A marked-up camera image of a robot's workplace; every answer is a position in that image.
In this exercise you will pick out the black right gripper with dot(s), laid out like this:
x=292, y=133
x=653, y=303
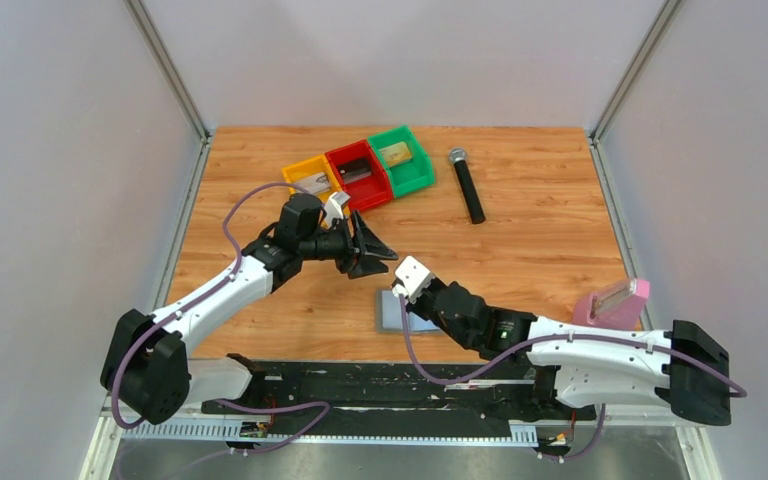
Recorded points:
x=435, y=286

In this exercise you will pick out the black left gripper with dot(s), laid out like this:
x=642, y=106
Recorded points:
x=362, y=266

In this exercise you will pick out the grey card holder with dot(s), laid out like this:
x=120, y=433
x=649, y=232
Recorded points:
x=388, y=317

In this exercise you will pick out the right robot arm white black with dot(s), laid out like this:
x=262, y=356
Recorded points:
x=683, y=368

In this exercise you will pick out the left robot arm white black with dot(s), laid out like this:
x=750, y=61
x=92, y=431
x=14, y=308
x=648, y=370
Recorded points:
x=148, y=370

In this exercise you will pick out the black card in red bin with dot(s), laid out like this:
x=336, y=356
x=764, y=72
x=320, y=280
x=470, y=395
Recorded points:
x=354, y=170

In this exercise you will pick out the silver card in yellow bin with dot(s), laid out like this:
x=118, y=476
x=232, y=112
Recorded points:
x=315, y=184

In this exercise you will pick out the gold card in green bin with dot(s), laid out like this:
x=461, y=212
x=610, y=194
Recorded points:
x=395, y=154

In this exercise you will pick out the pink card stand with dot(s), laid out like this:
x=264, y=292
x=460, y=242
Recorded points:
x=618, y=306

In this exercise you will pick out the red plastic bin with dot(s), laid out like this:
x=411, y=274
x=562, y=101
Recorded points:
x=369, y=193

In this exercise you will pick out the green plastic bin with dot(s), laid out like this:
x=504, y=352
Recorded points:
x=409, y=177

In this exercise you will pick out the yellow plastic bin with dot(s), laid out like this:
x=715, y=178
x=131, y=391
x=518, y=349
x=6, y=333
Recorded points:
x=318, y=163

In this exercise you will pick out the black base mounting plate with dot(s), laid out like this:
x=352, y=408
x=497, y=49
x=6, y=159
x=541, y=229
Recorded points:
x=394, y=400

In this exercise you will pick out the black handheld microphone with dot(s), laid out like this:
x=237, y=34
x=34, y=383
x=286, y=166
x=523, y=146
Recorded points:
x=458, y=158

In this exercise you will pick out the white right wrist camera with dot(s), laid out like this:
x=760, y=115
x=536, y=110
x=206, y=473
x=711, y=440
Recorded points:
x=411, y=278

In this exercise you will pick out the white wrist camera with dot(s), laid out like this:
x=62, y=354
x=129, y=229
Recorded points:
x=335, y=208
x=411, y=278

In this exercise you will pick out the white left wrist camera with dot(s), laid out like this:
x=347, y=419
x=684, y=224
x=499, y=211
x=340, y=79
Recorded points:
x=335, y=208

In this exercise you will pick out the left aluminium frame post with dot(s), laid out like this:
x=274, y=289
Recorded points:
x=155, y=43

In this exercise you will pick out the aluminium frame post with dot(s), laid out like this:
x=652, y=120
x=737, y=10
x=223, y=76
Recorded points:
x=597, y=135
x=155, y=43

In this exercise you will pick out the right aluminium frame post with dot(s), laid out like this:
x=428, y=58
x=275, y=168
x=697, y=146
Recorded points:
x=597, y=135

